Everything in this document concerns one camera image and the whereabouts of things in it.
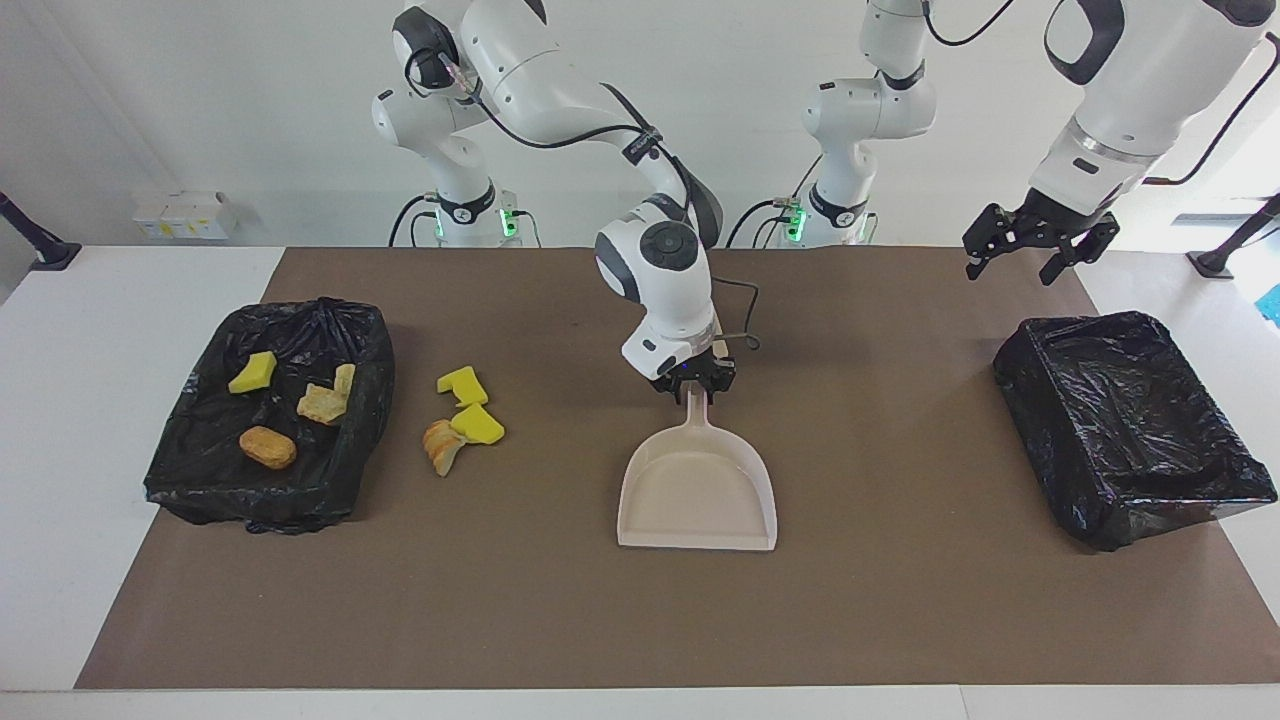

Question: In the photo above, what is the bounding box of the yellow sponge piece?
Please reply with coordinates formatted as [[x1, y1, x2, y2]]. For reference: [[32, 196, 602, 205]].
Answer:
[[449, 402, 506, 446], [437, 366, 490, 408]]

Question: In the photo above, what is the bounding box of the white wall socket box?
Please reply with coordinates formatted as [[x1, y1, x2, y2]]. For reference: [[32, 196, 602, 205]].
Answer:
[[132, 192, 239, 241]]

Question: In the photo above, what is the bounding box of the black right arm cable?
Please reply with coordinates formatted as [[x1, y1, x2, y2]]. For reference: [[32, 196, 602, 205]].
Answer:
[[405, 50, 761, 353]]

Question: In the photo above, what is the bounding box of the yellow green scrub sponge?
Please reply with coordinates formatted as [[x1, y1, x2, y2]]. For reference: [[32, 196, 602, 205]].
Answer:
[[228, 351, 278, 395]]

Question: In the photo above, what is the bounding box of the bin with black bag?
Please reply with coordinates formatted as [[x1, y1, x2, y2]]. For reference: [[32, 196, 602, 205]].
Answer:
[[992, 311, 1279, 552], [143, 296, 396, 535]]

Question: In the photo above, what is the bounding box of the black left base cable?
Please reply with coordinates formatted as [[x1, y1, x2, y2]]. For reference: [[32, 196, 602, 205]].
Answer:
[[727, 155, 827, 248]]

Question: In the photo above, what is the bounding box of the pale orange croissant piece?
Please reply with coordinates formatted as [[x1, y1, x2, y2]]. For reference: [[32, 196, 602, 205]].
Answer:
[[423, 419, 467, 478]]

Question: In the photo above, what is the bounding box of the pale bread chunk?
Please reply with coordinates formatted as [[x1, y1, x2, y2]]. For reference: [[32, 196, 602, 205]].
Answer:
[[297, 383, 348, 426]]

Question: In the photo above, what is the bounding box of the black base cable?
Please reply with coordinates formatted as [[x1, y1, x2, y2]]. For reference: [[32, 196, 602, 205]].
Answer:
[[727, 155, 827, 248], [390, 193, 441, 248]]

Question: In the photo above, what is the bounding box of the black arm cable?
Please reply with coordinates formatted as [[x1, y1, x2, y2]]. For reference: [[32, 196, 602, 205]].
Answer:
[[405, 50, 761, 353], [925, 0, 1280, 188]]

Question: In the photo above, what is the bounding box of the black right base cable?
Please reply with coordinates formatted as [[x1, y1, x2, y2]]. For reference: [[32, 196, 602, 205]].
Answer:
[[390, 193, 441, 248]]

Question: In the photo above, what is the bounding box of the brown table mat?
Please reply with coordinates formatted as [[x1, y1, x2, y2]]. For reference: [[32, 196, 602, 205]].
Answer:
[[75, 247, 1280, 690]]

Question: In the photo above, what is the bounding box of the brown oval bun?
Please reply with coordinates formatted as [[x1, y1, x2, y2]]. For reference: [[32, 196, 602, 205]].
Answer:
[[239, 426, 298, 471]]

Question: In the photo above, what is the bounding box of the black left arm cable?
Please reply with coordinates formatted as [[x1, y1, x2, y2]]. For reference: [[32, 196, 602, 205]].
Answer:
[[925, 0, 1280, 188]]

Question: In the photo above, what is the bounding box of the black stand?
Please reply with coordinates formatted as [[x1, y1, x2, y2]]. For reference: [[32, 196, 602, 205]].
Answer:
[[1186, 193, 1280, 280], [0, 192, 83, 273]]

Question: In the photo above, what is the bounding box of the beige plastic dustpan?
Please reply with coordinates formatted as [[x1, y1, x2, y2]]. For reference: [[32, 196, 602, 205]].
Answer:
[[616, 388, 779, 552]]

